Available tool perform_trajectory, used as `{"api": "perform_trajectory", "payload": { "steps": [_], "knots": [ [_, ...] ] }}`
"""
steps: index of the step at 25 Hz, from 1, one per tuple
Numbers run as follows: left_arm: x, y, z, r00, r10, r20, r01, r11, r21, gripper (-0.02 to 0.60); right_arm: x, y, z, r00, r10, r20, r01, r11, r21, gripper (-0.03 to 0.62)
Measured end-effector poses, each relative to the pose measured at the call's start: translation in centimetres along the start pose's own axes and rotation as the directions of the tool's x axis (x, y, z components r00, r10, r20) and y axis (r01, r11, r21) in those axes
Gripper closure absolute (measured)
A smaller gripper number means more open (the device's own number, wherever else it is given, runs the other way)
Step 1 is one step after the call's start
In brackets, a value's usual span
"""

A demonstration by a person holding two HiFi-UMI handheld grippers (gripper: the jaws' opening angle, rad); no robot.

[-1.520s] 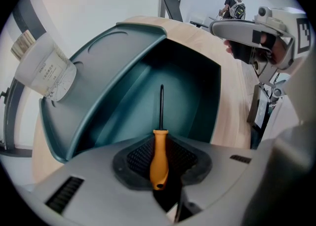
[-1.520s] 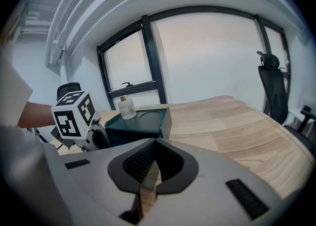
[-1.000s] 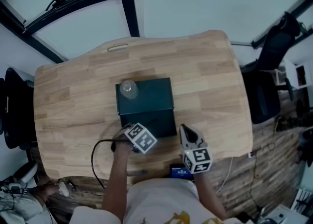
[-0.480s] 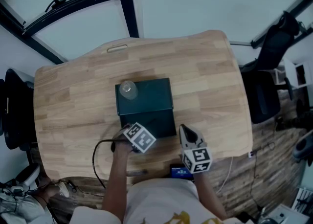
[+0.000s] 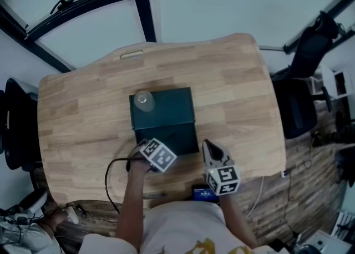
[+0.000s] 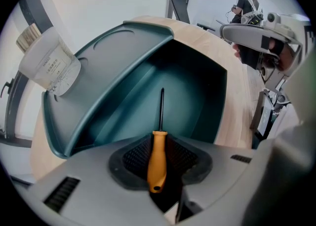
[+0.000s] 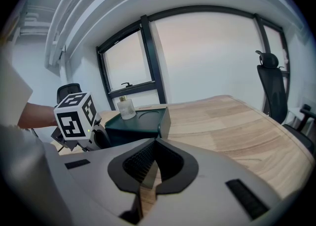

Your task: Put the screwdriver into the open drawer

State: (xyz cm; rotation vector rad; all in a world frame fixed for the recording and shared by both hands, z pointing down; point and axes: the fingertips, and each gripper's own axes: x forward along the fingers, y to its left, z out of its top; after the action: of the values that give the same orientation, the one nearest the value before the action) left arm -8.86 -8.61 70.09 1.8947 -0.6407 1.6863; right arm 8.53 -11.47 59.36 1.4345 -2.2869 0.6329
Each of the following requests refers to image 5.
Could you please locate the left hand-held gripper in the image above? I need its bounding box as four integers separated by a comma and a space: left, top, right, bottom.
126, 137, 178, 173

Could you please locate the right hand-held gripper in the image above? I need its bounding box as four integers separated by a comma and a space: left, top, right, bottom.
202, 139, 241, 197

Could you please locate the dark green tray box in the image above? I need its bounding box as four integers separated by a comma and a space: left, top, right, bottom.
134, 121, 200, 156

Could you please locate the person's right forearm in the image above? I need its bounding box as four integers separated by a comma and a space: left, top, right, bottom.
219, 194, 260, 250

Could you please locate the person's left forearm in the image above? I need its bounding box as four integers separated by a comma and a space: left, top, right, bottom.
114, 161, 153, 246

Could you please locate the black phone with blue screen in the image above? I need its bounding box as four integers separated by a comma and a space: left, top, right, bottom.
191, 184, 220, 204

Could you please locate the glass bottle with gold cap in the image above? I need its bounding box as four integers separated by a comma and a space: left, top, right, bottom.
134, 89, 156, 113

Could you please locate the person's white shirt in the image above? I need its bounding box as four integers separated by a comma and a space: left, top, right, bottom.
79, 201, 278, 254

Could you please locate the black office chair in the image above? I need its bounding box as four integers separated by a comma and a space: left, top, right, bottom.
0, 77, 43, 171
270, 11, 339, 140

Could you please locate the white shoe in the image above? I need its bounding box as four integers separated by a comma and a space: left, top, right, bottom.
64, 205, 80, 225

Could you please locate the person's bare leg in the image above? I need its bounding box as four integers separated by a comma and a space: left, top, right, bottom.
41, 209, 70, 237

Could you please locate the white grey headset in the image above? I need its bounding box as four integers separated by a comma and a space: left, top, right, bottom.
18, 188, 49, 215

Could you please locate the white shelf unit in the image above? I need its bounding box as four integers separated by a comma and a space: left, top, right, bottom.
310, 65, 355, 101

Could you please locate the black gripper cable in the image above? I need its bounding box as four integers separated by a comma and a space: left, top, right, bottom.
104, 158, 145, 215

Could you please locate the white cable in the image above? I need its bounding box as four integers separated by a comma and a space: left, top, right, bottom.
245, 175, 265, 220

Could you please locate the black window frame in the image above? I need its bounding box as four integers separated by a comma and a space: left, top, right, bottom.
0, 0, 355, 74

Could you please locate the black window handle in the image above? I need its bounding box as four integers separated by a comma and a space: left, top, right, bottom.
49, 0, 75, 15

